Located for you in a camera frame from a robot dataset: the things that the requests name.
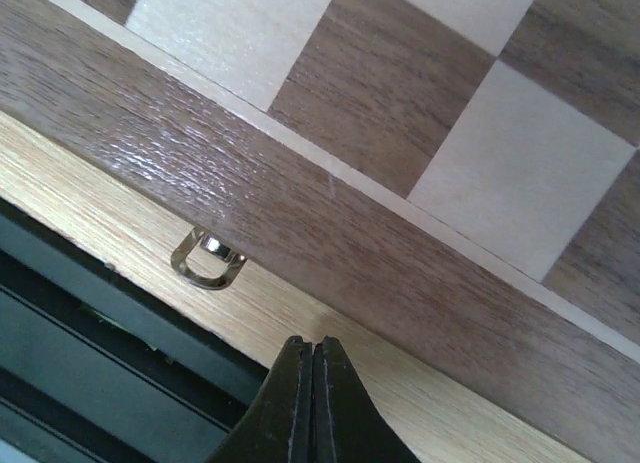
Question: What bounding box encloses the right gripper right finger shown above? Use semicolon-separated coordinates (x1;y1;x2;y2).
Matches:
313;337;418;463

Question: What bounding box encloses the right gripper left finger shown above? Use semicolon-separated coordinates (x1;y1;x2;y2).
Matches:
209;336;313;463

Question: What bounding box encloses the wooden chess board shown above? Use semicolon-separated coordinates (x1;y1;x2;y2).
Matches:
1;0;639;462

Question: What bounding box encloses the brass board latch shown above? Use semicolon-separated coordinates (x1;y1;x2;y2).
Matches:
170;227;248;291

